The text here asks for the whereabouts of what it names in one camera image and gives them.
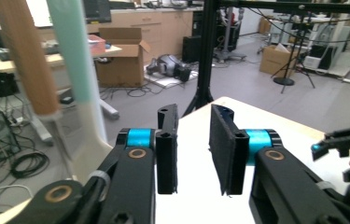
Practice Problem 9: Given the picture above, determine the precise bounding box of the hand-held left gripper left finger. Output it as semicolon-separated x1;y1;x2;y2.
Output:
125;103;180;196

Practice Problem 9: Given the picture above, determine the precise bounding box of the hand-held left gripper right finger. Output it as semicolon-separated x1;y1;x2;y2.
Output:
208;103;273;198

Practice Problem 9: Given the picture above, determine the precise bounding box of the wooden-handled metal whisk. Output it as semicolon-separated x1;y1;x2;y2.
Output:
0;0;77;180

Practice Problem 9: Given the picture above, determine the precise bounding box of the white foam grid mat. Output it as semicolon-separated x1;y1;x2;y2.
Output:
155;105;350;224

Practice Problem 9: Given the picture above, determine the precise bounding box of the white desk leg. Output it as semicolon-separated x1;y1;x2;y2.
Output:
97;98;121;121
17;80;54;146

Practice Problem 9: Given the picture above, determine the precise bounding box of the white flat board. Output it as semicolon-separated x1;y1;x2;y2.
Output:
144;69;201;90

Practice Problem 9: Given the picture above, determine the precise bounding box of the black tripod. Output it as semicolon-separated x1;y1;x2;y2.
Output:
270;31;317;94

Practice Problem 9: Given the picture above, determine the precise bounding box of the grey helmet-shaped device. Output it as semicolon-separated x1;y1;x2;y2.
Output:
146;54;192;83

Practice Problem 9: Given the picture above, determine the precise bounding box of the small closed cardboard box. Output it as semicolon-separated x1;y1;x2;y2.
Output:
259;45;299;79

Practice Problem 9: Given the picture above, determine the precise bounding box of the large open cardboard box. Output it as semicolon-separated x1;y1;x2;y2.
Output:
94;27;152;89

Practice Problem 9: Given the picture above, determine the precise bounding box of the black floor computer case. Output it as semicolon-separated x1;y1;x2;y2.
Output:
181;35;206;63

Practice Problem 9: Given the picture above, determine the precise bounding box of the wooden cabinet row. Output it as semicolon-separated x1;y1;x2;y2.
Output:
110;8;196;63

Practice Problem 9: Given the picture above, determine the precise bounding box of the pink box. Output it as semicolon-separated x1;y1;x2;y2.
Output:
87;35;107;56

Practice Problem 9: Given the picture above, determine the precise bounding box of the black monitor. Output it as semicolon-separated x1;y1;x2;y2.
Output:
83;0;113;24

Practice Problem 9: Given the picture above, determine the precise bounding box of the black metal frame stand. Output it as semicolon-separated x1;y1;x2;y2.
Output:
181;0;350;118

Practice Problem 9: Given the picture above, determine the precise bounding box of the coiled black cable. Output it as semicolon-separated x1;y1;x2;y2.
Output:
8;150;51;180

